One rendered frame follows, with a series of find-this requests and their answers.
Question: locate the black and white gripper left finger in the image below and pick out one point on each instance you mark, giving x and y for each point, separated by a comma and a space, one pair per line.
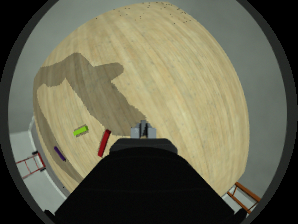
135, 131

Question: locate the red rod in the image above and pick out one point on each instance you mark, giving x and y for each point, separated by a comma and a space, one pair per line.
104, 142

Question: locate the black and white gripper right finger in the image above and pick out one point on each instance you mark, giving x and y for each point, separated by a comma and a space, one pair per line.
150, 132

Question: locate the lime green rod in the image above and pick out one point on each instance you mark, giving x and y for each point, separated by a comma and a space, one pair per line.
80, 130

